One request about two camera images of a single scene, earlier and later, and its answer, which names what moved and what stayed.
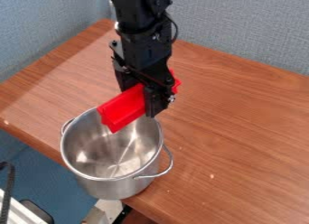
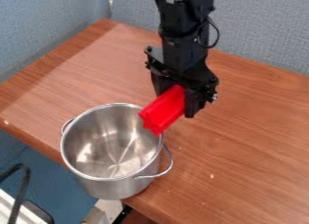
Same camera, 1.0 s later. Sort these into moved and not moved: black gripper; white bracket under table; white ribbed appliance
Moved: black gripper
Not moved: white ribbed appliance; white bracket under table
